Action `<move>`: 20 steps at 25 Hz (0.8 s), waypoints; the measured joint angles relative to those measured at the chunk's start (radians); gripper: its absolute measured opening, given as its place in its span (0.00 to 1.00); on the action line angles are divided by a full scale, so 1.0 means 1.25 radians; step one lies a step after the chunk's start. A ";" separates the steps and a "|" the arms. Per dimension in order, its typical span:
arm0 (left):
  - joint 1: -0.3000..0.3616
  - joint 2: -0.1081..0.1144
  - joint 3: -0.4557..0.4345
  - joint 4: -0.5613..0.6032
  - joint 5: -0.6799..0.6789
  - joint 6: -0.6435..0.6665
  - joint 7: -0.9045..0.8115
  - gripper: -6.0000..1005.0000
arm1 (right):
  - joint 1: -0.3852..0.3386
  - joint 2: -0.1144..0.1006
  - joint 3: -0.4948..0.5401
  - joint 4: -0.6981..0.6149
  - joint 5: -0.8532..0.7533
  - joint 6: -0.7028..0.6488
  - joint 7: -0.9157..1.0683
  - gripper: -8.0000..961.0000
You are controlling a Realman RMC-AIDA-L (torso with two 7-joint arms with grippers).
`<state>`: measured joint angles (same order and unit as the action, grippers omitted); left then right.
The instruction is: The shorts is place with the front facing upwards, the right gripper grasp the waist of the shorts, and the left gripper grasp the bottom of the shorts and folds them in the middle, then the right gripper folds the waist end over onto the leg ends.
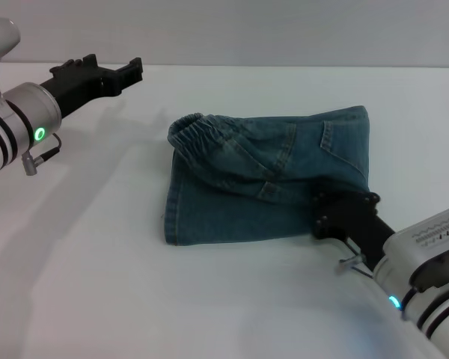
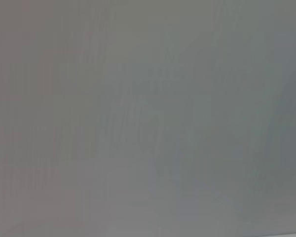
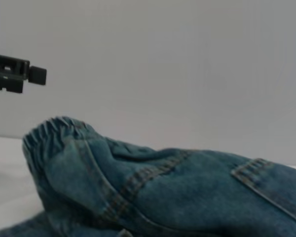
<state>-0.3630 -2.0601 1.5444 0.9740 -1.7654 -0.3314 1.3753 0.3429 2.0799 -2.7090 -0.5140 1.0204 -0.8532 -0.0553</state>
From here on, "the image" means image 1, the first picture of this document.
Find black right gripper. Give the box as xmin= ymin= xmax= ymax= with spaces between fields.
xmin=311 ymin=191 xmax=396 ymax=271

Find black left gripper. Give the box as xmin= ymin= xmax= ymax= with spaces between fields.
xmin=40 ymin=53 xmax=144 ymax=117

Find blue denim shorts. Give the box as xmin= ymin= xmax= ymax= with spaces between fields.
xmin=160 ymin=105 xmax=372 ymax=248

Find thin right gripper cable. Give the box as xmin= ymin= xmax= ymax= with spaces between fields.
xmin=336 ymin=239 xmax=375 ymax=280

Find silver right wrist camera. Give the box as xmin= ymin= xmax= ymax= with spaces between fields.
xmin=382 ymin=205 xmax=449 ymax=291

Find black right camera cable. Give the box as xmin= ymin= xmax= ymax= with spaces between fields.
xmin=400 ymin=284 xmax=426 ymax=319

